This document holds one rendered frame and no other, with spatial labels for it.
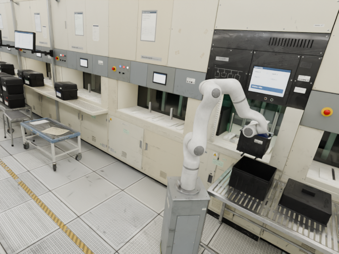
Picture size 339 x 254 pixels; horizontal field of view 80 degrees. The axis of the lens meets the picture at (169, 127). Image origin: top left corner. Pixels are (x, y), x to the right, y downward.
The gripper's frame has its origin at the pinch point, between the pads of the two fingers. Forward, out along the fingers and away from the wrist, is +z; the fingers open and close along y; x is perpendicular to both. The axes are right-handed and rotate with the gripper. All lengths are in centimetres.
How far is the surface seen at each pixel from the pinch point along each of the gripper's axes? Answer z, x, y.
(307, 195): -13, -39, 46
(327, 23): 16, 76, 22
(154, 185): 11, -125, -109
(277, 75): 15.1, 37.6, 0.2
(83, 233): -94, -125, -108
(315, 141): 15.8, -7.0, 40.2
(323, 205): -17, -39, 55
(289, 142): 10.6, -11.8, 24.0
